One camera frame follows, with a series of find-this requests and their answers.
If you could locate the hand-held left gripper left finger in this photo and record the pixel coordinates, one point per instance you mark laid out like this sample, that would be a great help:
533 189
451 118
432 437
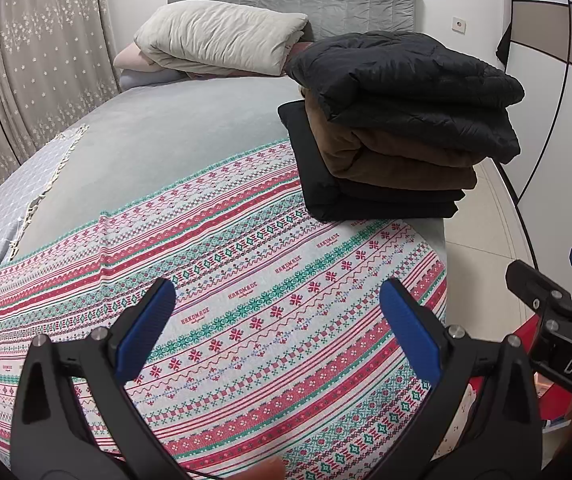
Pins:
146 330

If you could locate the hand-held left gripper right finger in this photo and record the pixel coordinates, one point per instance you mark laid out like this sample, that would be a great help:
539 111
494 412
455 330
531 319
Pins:
411 332

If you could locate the black coat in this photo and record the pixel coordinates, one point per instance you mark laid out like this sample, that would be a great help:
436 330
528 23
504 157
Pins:
326 195

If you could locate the black quilted puffer jacket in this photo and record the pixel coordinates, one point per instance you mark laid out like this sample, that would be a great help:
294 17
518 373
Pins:
406 80

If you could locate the red cloth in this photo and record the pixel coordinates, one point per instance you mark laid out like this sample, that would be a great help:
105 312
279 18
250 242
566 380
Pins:
561 402

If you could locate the red green patterned blanket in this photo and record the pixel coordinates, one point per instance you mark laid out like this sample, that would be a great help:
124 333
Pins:
266 260

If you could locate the white and beige wardrobe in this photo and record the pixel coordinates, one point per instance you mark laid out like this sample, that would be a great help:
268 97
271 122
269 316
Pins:
556 110

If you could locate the brown folded coat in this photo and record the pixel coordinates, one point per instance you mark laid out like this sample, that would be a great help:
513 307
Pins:
356 155

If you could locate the bed with grey sheet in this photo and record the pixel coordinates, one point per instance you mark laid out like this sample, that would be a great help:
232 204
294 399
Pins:
166 135

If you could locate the grey pillow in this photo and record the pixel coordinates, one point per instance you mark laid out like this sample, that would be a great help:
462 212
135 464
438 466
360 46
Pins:
146 79

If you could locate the pink pillow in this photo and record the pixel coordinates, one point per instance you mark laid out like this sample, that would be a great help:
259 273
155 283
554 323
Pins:
128 57

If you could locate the grey patterned curtain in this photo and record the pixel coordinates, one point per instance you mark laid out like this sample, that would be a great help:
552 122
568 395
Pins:
31 60

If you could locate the grey quilted headboard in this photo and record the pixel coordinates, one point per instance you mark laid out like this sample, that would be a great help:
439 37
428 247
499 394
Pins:
346 0

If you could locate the white wall socket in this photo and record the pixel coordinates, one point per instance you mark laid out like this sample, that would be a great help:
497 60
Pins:
459 25

